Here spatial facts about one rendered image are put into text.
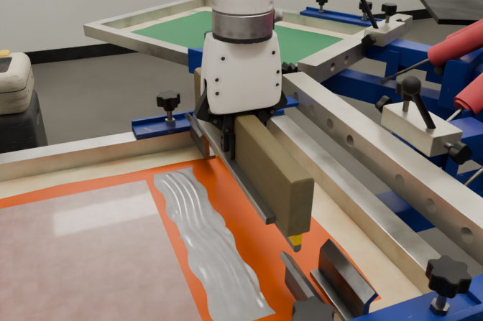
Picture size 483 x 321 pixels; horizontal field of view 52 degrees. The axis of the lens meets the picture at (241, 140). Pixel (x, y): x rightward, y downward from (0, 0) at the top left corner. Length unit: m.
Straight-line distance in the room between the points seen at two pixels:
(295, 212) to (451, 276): 0.17
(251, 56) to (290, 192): 0.18
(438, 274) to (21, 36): 4.20
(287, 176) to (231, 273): 0.19
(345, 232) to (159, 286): 0.28
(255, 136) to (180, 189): 0.25
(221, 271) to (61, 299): 0.20
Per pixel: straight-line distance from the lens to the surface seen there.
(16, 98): 1.59
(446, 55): 1.22
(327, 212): 0.79
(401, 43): 1.34
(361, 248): 0.73
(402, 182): 0.79
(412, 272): 0.69
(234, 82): 0.62
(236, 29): 0.59
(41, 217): 0.83
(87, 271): 0.71
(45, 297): 0.69
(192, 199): 0.80
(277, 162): 0.55
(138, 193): 0.84
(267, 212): 0.58
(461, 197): 0.72
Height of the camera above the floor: 1.42
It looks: 28 degrees down
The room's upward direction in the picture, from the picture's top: straight up
